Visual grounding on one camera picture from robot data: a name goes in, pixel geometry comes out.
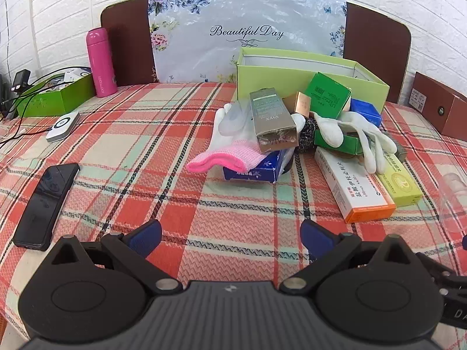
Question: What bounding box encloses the clear plastic container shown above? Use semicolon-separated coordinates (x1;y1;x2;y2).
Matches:
438;171;467;234

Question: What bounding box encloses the dark green carton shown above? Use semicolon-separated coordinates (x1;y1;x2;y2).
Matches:
304;72;353;119

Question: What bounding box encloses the floral plastic sheet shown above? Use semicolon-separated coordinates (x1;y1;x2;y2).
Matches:
148;0;347;84

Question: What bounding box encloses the white blue-ringed device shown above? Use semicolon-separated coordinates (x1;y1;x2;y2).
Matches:
46;111;80;144

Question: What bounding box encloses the plaid blanket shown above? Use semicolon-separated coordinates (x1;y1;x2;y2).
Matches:
0;80;467;336

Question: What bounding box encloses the large light green box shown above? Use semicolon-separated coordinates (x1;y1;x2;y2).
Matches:
235;47;390;113

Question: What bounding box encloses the orange white medicine box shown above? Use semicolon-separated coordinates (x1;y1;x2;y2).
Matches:
314;147;396;224

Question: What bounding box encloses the small green open box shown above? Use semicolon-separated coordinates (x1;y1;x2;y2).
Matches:
16;67;96;118

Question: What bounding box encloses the pink thermos bottle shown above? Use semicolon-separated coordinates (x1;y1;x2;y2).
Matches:
86;27;118;98

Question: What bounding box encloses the black smartphone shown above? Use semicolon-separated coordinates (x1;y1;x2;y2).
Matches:
13;163;81;251

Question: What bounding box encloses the black patterned sock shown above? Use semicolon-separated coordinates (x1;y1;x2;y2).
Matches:
296;118;322;154

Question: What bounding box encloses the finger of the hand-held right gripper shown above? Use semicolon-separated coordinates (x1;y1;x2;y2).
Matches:
418;234;467;301

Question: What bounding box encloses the black adapter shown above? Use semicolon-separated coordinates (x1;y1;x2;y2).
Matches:
11;69;32;93

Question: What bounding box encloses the brown cardboard box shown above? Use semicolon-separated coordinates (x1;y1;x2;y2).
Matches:
412;72;467;139

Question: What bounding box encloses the silver gold carton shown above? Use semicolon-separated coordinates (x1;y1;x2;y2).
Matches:
249;87;297;153

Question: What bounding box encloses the translucent plastic piece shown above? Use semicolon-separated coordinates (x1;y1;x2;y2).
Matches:
221;100;254;137

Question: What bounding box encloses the white packet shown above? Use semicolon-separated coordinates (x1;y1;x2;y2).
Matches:
64;67;92;81

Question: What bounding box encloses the copper carton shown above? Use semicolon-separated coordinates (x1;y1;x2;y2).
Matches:
283;92;311;117

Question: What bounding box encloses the blue cube box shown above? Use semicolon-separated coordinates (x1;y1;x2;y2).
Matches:
348;98;382;126

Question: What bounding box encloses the white glove pink cuff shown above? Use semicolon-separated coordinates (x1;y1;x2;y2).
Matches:
187;103;305;174
313;111;398;174

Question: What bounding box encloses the brown wooden headboard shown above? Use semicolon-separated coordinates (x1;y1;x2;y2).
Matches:
100;2;412;104

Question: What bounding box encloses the yellow green medicine box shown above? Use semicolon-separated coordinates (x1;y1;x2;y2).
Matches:
376;153;424;208

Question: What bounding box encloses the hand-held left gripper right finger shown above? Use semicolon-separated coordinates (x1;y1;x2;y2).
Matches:
279;220;418;294

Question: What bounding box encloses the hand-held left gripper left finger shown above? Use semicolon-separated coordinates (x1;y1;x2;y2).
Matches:
49;220;181;294

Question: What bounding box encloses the blue carton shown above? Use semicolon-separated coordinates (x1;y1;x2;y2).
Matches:
222;149;294;183

